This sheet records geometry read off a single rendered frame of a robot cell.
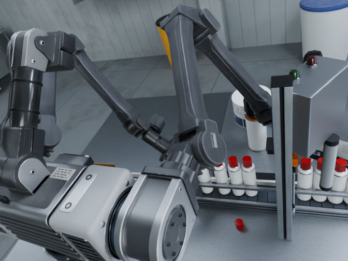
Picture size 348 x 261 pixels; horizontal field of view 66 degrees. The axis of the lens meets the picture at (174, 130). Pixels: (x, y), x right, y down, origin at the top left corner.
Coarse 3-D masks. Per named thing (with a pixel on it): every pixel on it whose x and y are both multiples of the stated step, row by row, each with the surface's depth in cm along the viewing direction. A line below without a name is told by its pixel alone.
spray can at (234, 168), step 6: (234, 156) 102; (234, 162) 101; (228, 168) 104; (234, 168) 103; (240, 168) 104; (234, 174) 104; (240, 174) 105; (234, 180) 106; (240, 180) 107; (234, 192) 112; (240, 192) 111
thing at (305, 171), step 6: (300, 162) 93; (306, 162) 92; (300, 168) 95; (306, 168) 93; (312, 168) 94; (300, 174) 95; (306, 174) 93; (312, 174) 94; (300, 180) 97; (306, 180) 95; (312, 180) 97; (300, 186) 99; (306, 186) 98; (300, 198) 103; (306, 198) 102
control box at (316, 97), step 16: (304, 64) 67; (320, 64) 65; (336, 64) 63; (304, 80) 62; (320, 80) 60; (336, 80) 61; (304, 96) 58; (320, 96) 59; (336, 96) 64; (304, 112) 60; (320, 112) 62; (336, 112) 68; (304, 128) 63; (320, 128) 65; (336, 128) 72; (304, 144) 66; (320, 144) 69
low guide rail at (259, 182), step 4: (132, 172) 136; (136, 172) 135; (136, 176) 135; (212, 180) 120; (256, 180) 112; (260, 180) 112; (264, 180) 111; (268, 180) 111; (272, 180) 110; (264, 184) 112; (268, 184) 111; (272, 184) 110; (296, 184) 106
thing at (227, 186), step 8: (200, 184) 112; (208, 184) 111; (216, 184) 110; (224, 184) 109; (296, 192) 98; (304, 192) 97; (312, 192) 96; (320, 192) 95; (328, 192) 95; (336, 192) 94
